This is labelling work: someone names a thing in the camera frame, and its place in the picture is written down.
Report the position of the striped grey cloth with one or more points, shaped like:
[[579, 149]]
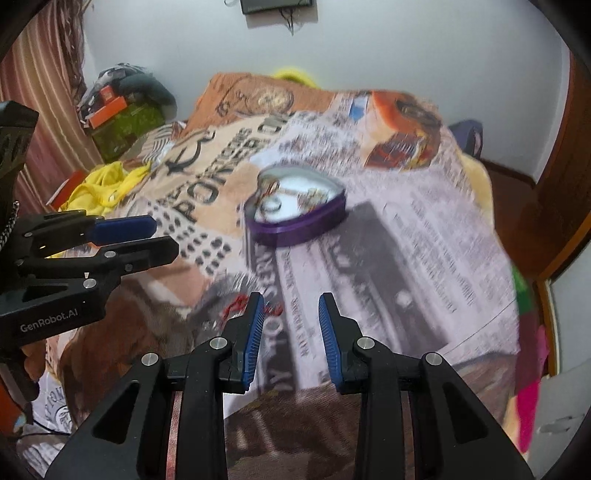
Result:
[[159, 141]]

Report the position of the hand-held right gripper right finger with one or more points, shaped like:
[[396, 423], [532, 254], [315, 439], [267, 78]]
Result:
[[328, 341]]

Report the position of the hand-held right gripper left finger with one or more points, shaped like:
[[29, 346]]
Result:
[[251, 341]]

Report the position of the orange box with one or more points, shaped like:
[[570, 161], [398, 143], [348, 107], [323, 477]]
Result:
[[108, 110]]

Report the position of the small black wall monitor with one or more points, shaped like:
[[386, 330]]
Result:
[[277, 4]]

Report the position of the silver earrings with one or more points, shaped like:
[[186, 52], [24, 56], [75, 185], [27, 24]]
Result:
[[314, 194]]

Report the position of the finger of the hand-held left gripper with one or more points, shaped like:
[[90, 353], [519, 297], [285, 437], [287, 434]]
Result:
[[147, 254], [122, 228]]

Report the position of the colourful bed sheet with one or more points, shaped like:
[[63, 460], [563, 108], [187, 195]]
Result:
[[528, 369]]

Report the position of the yellow cloth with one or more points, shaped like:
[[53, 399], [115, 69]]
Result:
[[108, 184]]

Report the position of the white wardrobe door with hearts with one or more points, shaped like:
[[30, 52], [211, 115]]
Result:
[[572, 323]]

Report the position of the pile of grey clothes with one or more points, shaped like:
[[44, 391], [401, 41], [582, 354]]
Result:
[[147, 85]]

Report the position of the printed blanket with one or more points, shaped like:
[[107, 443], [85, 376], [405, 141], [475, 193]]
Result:
[[392, 240]]

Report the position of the dark blue bag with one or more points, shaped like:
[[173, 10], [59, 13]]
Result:
[[468, 136]]

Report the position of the red box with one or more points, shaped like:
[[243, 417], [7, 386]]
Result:
[[64, 189]]

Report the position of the purple heart-shaped box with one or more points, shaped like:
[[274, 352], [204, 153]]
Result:
[[295, 230]]

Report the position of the white suitcase with stickers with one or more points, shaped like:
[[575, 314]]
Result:
[[558, 410]]

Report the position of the yellow cushion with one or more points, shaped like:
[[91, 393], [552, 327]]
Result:
[[295, 76]]

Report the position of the striped brown curtain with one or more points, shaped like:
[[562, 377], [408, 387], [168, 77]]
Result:
[[41, 83]]

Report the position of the white printed cloth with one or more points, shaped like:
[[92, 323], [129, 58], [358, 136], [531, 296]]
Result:
[[57, 406]]

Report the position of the brown wooden door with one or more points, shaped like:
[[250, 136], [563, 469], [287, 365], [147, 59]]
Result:
[[568, 161]]

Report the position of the green patterned bag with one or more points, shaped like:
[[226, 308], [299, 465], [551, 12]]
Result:
[[129, 131]]

